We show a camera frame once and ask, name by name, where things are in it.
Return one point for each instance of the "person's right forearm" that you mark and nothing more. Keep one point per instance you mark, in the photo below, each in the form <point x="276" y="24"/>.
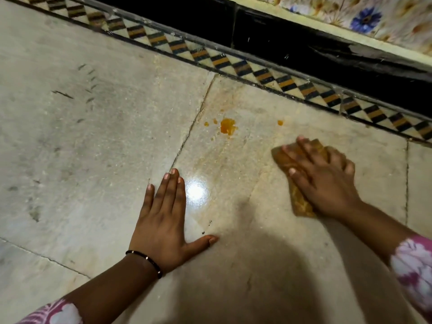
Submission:
<point x="374" y="231"/>

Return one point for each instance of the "person's right thumb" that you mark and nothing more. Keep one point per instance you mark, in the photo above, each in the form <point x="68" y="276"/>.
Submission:
<point x="300" y="183"/>

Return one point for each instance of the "pink white patterned sleeve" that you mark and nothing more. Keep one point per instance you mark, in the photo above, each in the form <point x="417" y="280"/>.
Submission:
<point x="413" y="269"/>
<point x="57" y="313"/>

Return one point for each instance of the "person's right little finger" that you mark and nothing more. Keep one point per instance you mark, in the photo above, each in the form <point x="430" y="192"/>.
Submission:
<point x="349" y="167"/>

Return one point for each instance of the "floral patterned sheet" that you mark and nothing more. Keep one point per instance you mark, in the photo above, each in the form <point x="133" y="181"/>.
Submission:
<point x="381" y="16"/>

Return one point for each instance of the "person's left hand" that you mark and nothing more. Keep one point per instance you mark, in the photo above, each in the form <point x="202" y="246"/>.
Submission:
<point x="162" y="232"/>

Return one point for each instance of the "pink white patterned left sleeve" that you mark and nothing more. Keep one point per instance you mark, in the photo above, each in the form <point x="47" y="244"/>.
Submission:
<point x="57" y="313"/>

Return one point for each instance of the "person's left middle finger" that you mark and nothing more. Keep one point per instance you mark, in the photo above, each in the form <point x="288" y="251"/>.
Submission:
<point x="170" y="194"/>

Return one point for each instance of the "black furniture base panel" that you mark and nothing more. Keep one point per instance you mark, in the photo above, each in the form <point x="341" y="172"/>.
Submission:
<point x="303" y="47"/>

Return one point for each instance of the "person's left thumb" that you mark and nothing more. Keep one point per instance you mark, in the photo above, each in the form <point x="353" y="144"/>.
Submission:
<point x="202" y="243"/>

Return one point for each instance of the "person's right middle finger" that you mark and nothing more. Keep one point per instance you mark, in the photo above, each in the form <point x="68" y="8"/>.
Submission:
<point x="312" y="150"/>

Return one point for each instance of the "person's left forearm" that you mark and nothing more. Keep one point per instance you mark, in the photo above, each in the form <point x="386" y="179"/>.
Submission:
<point x="111" y="293"/>

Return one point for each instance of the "person's right hand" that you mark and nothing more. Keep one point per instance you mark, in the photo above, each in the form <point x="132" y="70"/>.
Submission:
<point x="327" y="185"/>

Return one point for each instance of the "pink white patterned right sleeve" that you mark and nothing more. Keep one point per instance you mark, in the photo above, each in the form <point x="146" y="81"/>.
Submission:
<point x="413" y="269"/>

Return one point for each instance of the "brown cleaning cloth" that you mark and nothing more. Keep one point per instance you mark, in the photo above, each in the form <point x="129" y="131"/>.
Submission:
<point x="298" y="204"/>

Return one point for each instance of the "person's left little finger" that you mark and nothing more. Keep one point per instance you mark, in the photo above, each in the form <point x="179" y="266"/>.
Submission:
<point x="147" y="200"/>

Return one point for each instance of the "large orange spill blob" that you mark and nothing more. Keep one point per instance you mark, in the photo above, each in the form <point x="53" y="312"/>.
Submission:
<point x="227" y="126"/>

